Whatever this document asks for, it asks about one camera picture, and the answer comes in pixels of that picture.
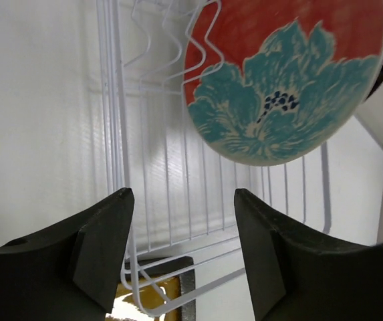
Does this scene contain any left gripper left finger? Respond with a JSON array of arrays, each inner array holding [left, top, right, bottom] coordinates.
[[0, 188, 134, 320]]

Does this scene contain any black square amber plate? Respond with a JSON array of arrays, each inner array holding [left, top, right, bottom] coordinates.
[[105, 256, 197, 321]]

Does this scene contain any red plate with teal flower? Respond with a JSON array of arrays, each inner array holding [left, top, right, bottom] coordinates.
[[184, 1, 383, 166]]

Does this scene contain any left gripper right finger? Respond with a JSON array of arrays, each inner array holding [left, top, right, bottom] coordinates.
[[234, 189, 383, 320]]

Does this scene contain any white wire dish rack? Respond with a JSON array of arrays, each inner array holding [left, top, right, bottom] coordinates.
[[97, 1, 332, 320]]

